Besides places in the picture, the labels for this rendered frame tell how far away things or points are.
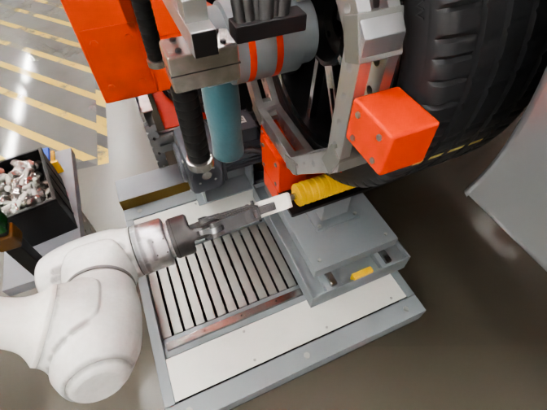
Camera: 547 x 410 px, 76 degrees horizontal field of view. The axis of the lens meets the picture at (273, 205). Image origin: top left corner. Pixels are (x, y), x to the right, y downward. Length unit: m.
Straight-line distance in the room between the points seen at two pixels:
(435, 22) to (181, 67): 0.31
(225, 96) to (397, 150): 0.48
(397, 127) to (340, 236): 0.72
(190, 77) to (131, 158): 1.35
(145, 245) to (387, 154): 0.40
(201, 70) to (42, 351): 0.38
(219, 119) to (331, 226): 0.51
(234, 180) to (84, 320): 1.06
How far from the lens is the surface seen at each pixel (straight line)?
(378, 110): 0.49
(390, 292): 1.25
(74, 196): 1.07
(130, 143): 1.89
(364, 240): 1.15
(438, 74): 0.51
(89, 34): 1.11
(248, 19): 0.45
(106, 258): 0.60
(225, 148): 0.94
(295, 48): 0.67
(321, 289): 1.13
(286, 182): 0.90
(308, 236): 1.13
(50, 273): 0.64
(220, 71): 0.48
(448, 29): 0.50
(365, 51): 0.47
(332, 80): 0.76
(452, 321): 1.37
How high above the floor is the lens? 1.16
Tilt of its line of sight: 52 degrees down
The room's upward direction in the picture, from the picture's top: straight up
